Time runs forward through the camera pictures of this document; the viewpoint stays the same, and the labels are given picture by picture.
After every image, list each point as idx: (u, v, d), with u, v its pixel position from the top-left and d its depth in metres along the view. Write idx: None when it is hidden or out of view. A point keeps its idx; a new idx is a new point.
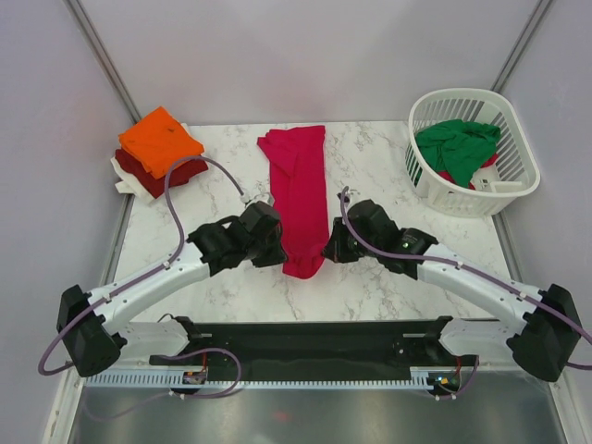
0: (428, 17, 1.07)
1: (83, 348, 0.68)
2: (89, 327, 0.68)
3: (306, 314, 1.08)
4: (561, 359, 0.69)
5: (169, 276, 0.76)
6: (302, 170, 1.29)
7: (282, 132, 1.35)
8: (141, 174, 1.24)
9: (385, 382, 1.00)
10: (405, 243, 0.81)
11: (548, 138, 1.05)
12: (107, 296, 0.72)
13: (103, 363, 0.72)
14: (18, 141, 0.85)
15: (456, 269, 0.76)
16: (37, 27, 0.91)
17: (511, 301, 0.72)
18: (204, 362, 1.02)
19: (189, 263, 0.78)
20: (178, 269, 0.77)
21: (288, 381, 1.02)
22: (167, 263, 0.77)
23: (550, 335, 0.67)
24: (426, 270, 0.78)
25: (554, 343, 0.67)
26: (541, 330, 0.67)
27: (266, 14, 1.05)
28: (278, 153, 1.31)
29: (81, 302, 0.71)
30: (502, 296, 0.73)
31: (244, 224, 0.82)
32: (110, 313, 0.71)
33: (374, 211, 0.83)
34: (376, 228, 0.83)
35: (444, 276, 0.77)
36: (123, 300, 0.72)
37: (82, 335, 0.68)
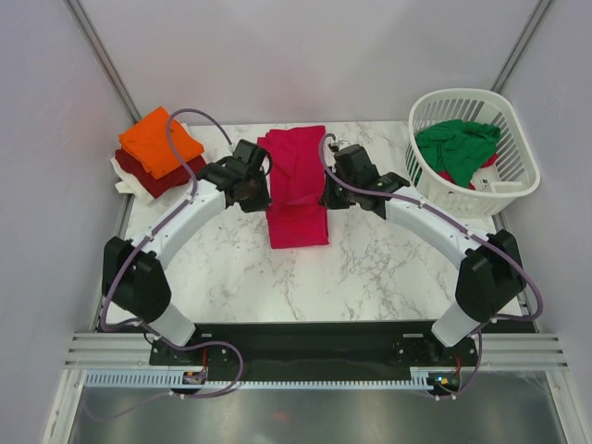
0: (428, 18, 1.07)
1: (143, 285, 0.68)
2: (144, 263, 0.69)
3: (306, 314, 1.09)
4: (499, 301, 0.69)
5: (196, 207, 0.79)
6: (302, 168, 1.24)
7: (282, 132, 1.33)
8: (141, 174, 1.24)
9: (385, 382, 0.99)
10: (379, 184, 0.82)
11: (548, 138, 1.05)
12: (150, 234, 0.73)
13: (158, 303, 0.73)
14: (18, 142, 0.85)
15: (417, 209, 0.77)
16: (37, 27, 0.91)
17: (458, 238, 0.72)
18: (204, 362, 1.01)
19: (209, 194, 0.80)
20: (202, 201, 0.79)
21: (288, 381, 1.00)
22: (191, 196, 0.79)
23: (488, 272, 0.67)
24: (391, 208, 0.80)
25: (490, 280, 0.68)
26: (478, 265, 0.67)
27: (266, 14, 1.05)
28: (278, 153, 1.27)
29: (126, 246, 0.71)
30: (451, 232, 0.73)
31: (240, 157, 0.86)
32: (157, 247, 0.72)
33: (353, 152, 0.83)
34: (355, 169, 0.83)
35: (406, 214, 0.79)
36: (166, 234, 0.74)
37: (140, 273, 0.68)
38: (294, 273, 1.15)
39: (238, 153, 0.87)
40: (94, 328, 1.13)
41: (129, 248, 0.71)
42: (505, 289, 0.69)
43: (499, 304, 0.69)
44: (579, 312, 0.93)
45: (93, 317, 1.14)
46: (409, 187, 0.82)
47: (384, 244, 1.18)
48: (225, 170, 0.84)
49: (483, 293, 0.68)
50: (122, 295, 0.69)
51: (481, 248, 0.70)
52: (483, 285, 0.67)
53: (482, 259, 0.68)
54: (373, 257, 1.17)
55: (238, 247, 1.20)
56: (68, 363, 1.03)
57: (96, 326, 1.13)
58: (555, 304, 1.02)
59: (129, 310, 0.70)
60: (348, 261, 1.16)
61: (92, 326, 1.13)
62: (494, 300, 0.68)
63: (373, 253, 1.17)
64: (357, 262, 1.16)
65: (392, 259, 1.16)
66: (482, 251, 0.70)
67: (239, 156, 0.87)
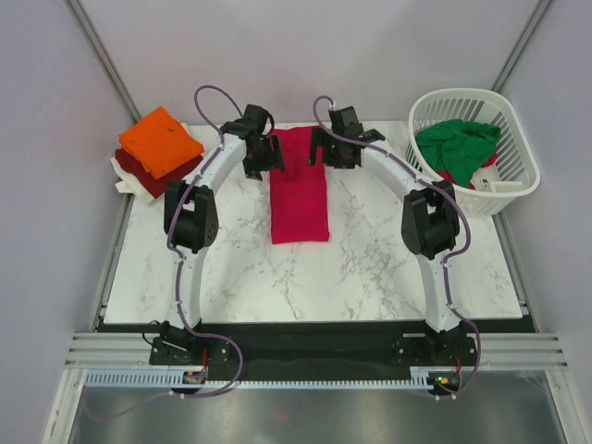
0: (428, 17, 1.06)
1: (200, 214, 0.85)
2: (201, 193, 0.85)
3: (306, 314, 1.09)
4: (434, 235, 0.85)
5: (226, 154, 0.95)
6: (303, 170, 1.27)
7: (282, 132, 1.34)
8: (141, 174, 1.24)
9: (385, 382, 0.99)
10: (361, 136, 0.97)
11: (548, 137, 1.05)
12: (199, 173, 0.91)
13: (211, 230, 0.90)
14: (16, 143, 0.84)
15: (385, 158, 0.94)
16: (36, 27, 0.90)
17: (409, 181, 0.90)
18: (204, 362, 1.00)
19: (234, 141, 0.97)
20: (229, 148, 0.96)
21: (287, 381, 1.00)
22: (221, 145, 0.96)
23: (425, 207, 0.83)
24: (365, 154, 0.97)
25: (425, 215, 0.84)
26: (417, 200, 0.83)
27: (266, 13, 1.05)
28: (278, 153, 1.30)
29: (181, 185, 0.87)
30: (404, 177, 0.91)
31: (250, 116, 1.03)
32: (207, 183, 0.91)
33: (345, 109, 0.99)
34: (342, 123, 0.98)
35: (376, 160, 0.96)
36: (210, 174, 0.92)
37: (199, 203, 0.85)
38: (294, 273, 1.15)
39: (249, 113, 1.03)
40: (94, 328, 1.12)
41: (183, 187, 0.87)
42: (439, 228, 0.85)
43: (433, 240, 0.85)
44: (579, 311, 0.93)
45: (93, 317, 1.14)
46: (383, 140, 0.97)
47: (384, 244, 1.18)
48: (240, 124, 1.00)
49: (419, 227, 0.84)
50: (183, 226, 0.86)
51: (425, 190, 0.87)
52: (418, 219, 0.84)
53: (420, 196, 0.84)
54: (373, 256, 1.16)
55: (238, 247, 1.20)
56: (68, 363, 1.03)
57: (96, 326, 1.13)
58: (555, 303, 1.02)
59: (189, 238, 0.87)
60: (348, 261, 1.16)
61: (92, 327, 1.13)
62: (428, 235, 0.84)
63: (373, 253, 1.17)
64: (357, 261, 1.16)
65: (392, 258, 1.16)
66: (425, 191, 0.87)
67: (249, 117, 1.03)
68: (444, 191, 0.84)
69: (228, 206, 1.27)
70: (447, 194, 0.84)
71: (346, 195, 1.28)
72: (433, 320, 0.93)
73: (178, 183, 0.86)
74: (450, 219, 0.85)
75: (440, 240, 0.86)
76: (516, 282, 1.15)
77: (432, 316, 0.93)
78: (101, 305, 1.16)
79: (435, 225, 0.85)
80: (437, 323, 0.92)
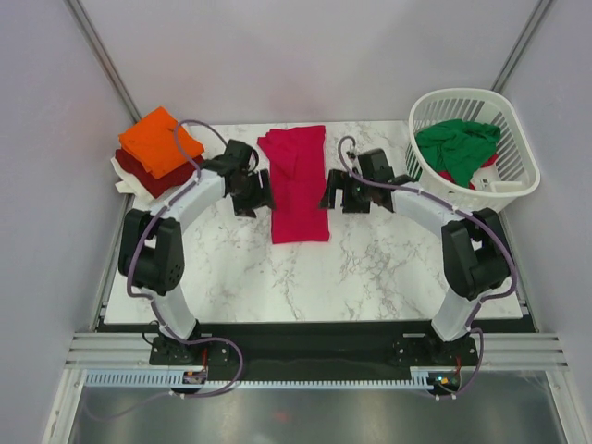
0: (428, 17, 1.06)
1: (163, 252, 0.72)
2: (165, 227, 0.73)
3: (306, 314, 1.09)
4: (483, 275, 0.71)
5: (203, 188, 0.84)
6: (303, 171, 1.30)
7: (282, 132, 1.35)
8: (141, 174, 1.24)
9: (385, 382, 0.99)
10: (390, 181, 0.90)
11: (548, 137, 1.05)
12: (167, 204, 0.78)
13: (175, 272, 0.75)
14: (16, 143, 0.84)
15: (416, 195, 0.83)
16: (36, 27, 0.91)
17: (444, 213, 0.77)
18: (204, 362, 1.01)
19: (214, 178, 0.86)
20: (206, 183, 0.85)
21: (287, 381, 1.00)
22: (196, 179, 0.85)
23: (467, 240, 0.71)
24: (397, 198, 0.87)
25: (469, 250, 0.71)
26: (457, 231, 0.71)
27: (266, 13, 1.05)
28: (278, 154, 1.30)
29: (145, 215, 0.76)
30: (439, 210, 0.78)
31: (230, 154, 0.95)
32: (176, 215, 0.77)
33: (375, 152, 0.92)
34: (373, 167, 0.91)
35: (408, 202, 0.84)
36: (181, 205, 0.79)
37: (161, 235, 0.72)
38: (294, 273, 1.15)
39: (229, 150, 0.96)
40: (94, 328, 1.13)
41: (148, 217, 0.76)
42: (487, 265, 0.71)
43: (481, 280, 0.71)
44: (579, 312, 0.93)
45: (93, 317, 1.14)
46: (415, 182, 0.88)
47: (384, 244, 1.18)
48: (221, 162, 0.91)
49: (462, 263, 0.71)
50: (142, 265, 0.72)
51: (464, 219, 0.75)
52: (461, 252, 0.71)
53: (462, 227, 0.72)
54: (373, 256, 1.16)
55: (238, 247, 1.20)
56: (68, 363, 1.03)
57: (96, 326, 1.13)
58: (555, 304, 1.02)
59: (150, 280, 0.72)
60: (348, 261, 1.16)
61: (92, 326, 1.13)
62: (477, 274, 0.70)
63: (374, 253, 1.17)
64: (357, 261, 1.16)
65: (392, 258, 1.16)
66: (465, 222, 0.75)
67: (230, 154, 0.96)
68: (486, 224, 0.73)
69: (228, 206, 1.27)
70: (489, 228, 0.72)
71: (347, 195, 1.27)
72: (442, 330, 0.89)
73: (141, 212, 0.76)
74: (499, 253, 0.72)
75: (489, 282, 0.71)
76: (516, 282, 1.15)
77: (443, 326, 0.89)
78: (101, 306, 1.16)
79: (481, 263, 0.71)
80: (448, 333, 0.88)
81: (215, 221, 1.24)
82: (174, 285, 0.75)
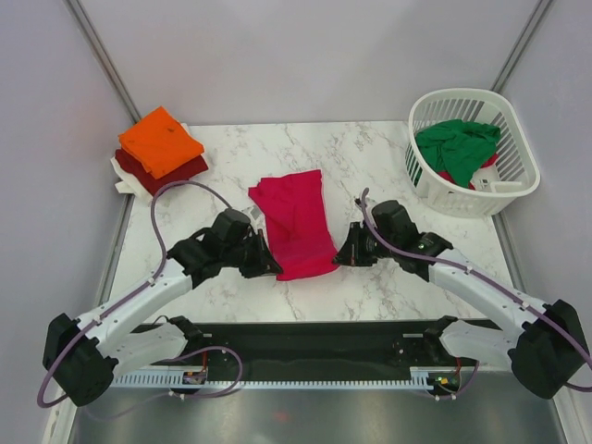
0: (428, 18, 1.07)
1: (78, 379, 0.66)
2: (83, 354, 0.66)
3: (306, 314, 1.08)
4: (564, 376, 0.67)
5: (153, 292, 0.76)
6: (303, 223, 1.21)
7: (275, 179, 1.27)
8: (141, 174, 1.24)
9: (387, 382, 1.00)
10: (421, 245, 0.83)
11: (548, 138, 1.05)
12: (97, 319, 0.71)
13: (96, 388, 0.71)
14: (16, 142, 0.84)
15: (464, 273, 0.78)
16: (36, 27, 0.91)
17: (512, 309, 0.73)
18: (204, 362, 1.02)
19: (173, 277, 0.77)
20: (163, 284, 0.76)
21: (287, 381, 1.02)
22: (152, 278, 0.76)
23: (547, 348, 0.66)
24: (437, 272, 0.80)
25: (548, 359, 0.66)
26: (537, 340, 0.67)
27: (266, 14, 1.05)
28: (274, 205, 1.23)
29: (71, 326, 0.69)
30: (505, 302, 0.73)
31: (216, 234, 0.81)
32: (103, 333, 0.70)
33: (394, 211, 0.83)
34: (396, 229, 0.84)
35: (452, 278, 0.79)
36: (114, 319, 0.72)
37: (76, 360, 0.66)
38: None
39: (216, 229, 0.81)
40: None
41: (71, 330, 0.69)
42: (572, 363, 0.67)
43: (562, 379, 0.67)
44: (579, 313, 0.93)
45: None
46: (452, 249, 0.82)
47: None
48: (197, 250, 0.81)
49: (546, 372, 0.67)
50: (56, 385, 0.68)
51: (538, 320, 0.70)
52: (546, 363, 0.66)
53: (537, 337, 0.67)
54: None
55: None
56: None
57: None
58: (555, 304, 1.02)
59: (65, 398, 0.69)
60: None
61: None
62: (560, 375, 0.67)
63: None
64: None
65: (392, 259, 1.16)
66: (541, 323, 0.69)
67: (215, 233, 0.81)
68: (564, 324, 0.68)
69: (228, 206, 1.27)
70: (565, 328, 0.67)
71: (347, 196, 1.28)
72: (454, 348, 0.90)
73: (67, 322, 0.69)
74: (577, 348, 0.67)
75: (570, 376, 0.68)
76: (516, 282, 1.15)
77: (457, 347, 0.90)
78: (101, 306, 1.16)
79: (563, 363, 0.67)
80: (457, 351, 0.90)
81: None
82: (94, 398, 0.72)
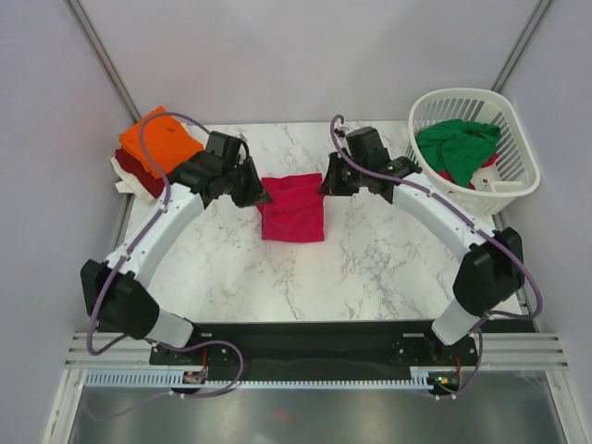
0: (428, 18, 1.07)
1: (126, 308, 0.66)
2: (123, 286, 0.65)
3: (306, 314, 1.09)
4: (497, 295, 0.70)
5: (171, 217, 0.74)
6: None
7: (276, 181, 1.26)
8: (141, 173, 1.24)
9: (385, 382, 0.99)
10: (389, 167, 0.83)
11: (548, 137, 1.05)
12: (125, 253, 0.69)
13: (145, 319, 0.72)
14: (17, 143, 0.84)
15: (426, 197, 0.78)
16: (36, 27, 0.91)
17: (464, 230, 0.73)
18: (204, 362, 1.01)
19: (184, 200, 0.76)
20: (176, 208, 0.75)
21: (287, 381, 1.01)
22: (163, 205, 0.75)
23: (489, 266, 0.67)
24: (400, 192, 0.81)
25: (488, 277, 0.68)
26: (481, 259, 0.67)
27: (266, 14, 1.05)
28: None
29: (103, 268, 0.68)
30: (458, 225, 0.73)
31: (214, 151, 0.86)
32: (136, 266, 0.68)
33: (365, 132, 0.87)
34: (366, 151, 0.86)
35: (414, 201, 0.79)
36: (142, 251, 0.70)
37: (120, 295, 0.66)
38: (294, 273, 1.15)
39: (212, 147, 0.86)
40: None
41: (104, 271, 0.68)
42: (503, 284, 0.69)
43: (494, 299, 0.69)
44: (580, 312, 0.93)
45: None
46: (420, 174, 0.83)
47: (384, 244, 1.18)
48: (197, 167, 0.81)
49: (481, 289, 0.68)
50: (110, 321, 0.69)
51: (486, 242, 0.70)
52: (483, 281, 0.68)
53: (483, 255, 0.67)
54: (373, 256, 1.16)
55: (238, 247, 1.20)
56: (68, 363, 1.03)
57: None
58: (555, 304, 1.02)
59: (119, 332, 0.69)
60: (348, 261, 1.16)
61: None
62: (491, 293, 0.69)
63: (374, 253, 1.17)
64: (357, 261, 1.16)
65: (391, 258, 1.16)
66: (486, 245, 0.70)
67: (211, 153, 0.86)
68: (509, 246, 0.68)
69: (228, 206, 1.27)
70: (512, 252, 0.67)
71: None
72: (441, 328, 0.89)
73: (98, 265, 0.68)
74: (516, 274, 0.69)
75: (501, 298, 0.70)
76: None
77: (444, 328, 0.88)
78: None
79: (498, 283, 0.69)
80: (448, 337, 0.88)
81: (216, 221, 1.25)
82: (147, 327, 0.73)
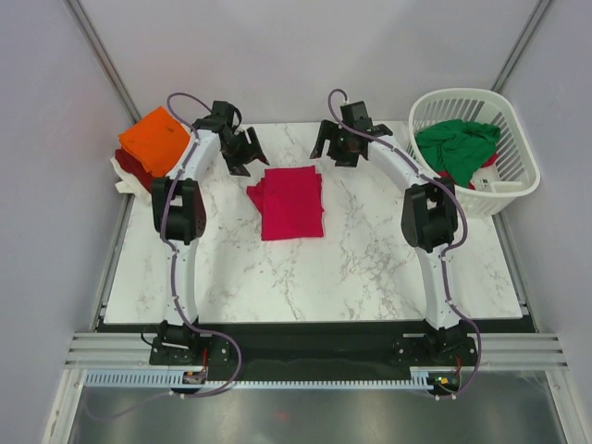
0: (428, 18, 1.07)
1: (190, 204, 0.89)
2: (188, 186, 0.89)
3: (305, 314, 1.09)
4: (434, 229, 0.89)
5: (203, 146, 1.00)
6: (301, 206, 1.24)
7: (279, 178, 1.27)
8: (141, 174, 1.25)
9: (386, 382, 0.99)
10: (369, 129, 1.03)
11: (548, 137, 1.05)
12: (180, 169, 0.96)
13: (201, 222, 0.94)
14: (16, 143, 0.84)
15: (390, 151, 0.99)
16: (36, 28, 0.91)
17: (411, 175, 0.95)
18: (205, 362, 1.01)
19: (208, 137, 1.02)
20: (205, 141, 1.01)
21: (287, 381, 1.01)
22: (197, 140, 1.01)
23: (423, 201, 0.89)
24: (372, 149, 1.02)
25: (424, 210, 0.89)
26: (417, 194, 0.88)
27: (266, 14, 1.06)
28: (273, 204, 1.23)
29: (166, 181, 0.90)
30: (407, 171, 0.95)
31: (218, 113, 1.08)
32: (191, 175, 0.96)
33: (355, 104, 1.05)
34: (353, 117, 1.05)
35: (381, 154, 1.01)
36: (192, 166, 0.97)
37: (186, 194, 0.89)
38: (294, 273, 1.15)
39: (216, 109, 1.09)
40: (94, 328, 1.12)
41: (168, 181, 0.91)
42: (438, 223, 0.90)
43: (431, 231, 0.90)
44: (579, 312, 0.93)
45: (93, 317, 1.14)
46: (391, 135, 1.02)
47: (384, 244, 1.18)
48: (211, 120, 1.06)
49: (418, 220, 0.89)
50: (176, 220, 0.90)
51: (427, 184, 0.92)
52: (419, 213, 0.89)
53: (421, 192, 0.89)
54: (373, 256, 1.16)
55: (238, 247, 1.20)
56: (68, 363, 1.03)
57: (96, 326, 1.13)
58: (555, 303, 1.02)
59: (182, 231, 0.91)
60: (348, 261, 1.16)
61: (92, 326, 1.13)
62: (426, 228, 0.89)
63: (374, 253, 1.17)
64: (357, 261, 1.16)
65: (392, 258, 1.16)
66: (426, 186, 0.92)
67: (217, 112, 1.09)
68: (443, 185, 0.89)
69: (228, 206, 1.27)
70: (447, 190, 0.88)
71: (346, 195, 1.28)
72: (432, 318, 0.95)
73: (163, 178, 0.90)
74: (450, 215, 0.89)
75: (439, 233, 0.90)
76: (517, 282, 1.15)
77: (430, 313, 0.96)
78: (101, 305, 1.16)
79: (432, 219, 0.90)
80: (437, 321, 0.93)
81: (216, 222, 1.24)
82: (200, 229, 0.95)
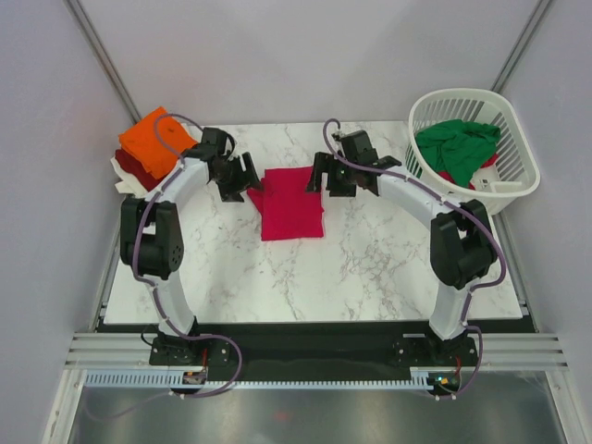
0: (428, 18, 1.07)
1: (164, 229, 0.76)
2: (164, 209, 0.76)
3: (305, 314, 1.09)
4: (470, 265, 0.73)
5: (188, 174, 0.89)
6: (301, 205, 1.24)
7: (280, 178, 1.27)
8: (141, 174, 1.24)
9: (386, 382, 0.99)
10: (376, 163, 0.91)
11: (548, 137, 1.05)
12: (159, 191, 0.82)
13: (177, 253, 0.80)
14: (16, 143, 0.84)
15: (404, 182, 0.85)
16: (36, 28, 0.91)
17: (433, 204, 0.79)
18: (204, 362, 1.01)
19: (194, 165, 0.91)
20: (191, 168, 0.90)
21: (287, 381, 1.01)
22: (181, 166, 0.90)
23: (455, 230, 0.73)
24: (382, 182, 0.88)
25: (457, 241, 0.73)
26: (446, 225, 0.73)
27: (266, 15, 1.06)
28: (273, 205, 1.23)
29: (141, 202, 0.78)
30: (428, 201, 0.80)
31: (208, 141, 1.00)
32: (170, 197, 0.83)
33: (357, 134, 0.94)
34: (356, 150, 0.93)
35: (393, 187, 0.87)
36: (173, 191, 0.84)
37: (160, 218, 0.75)
38: (294, 273, 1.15)
39: (205, 137, 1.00)
40: (94, 328, 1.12)
41: (142, 204, 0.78)
42: (476, 255, 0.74)
43: (468, 266, 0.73)
44: (579, 312, 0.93)
45: (93, 317, 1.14)
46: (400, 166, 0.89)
47: (384, 244, 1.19)
48: (199, 150, 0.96)
49: (451, 254, 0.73)
50: (146, 252, 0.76)
51: (453, 212, 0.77)
52: (451, 245, 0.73)
53: (450, 222, 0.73)
54: (373, 257, 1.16)
55: (238, 247, 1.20)
56: (68, 363, 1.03)
57: (96, 326, 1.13)
58: (555, 304, 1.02)
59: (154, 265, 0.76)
60: (348, 261, 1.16)
61: (92, 327, 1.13)
62: (463, 262, 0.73)
63: (373, 253, 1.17)
64: (357, 262, 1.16)
65: (392, 258, 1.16)
66: (452, 214, 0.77)
67: (207, 140, 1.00)
68: (474, 215, 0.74)
69: (228, 206, 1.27)
70: (478, 220, 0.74)
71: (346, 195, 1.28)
72: (440, 328, 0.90)
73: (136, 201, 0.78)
74: (487, 244, 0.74)
75: (476, 268, 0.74)
76: (516, 282, 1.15)
77: (439, 323, 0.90)
78: (101, 306, 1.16)
79: (468, 252, 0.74)
80: (444, 330, 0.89)
81: (216, 222, 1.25)
82: (177, 264, 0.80)
